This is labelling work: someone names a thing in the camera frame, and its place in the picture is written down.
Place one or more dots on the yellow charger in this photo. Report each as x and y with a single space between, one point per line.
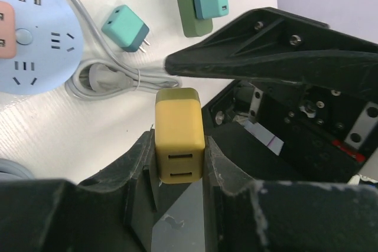
179 135

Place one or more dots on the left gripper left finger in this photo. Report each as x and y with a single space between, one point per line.
112 210

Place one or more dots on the round blue power strip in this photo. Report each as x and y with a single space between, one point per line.
49 47

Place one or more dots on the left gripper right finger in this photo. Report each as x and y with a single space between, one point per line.
246 214

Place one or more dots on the teal charger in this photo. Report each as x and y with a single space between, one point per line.
126 29
208 9

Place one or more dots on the green power strip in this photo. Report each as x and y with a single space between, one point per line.
193 27

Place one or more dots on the pink charger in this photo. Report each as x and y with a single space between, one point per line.
7 29

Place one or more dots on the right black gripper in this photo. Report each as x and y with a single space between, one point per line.
280 132

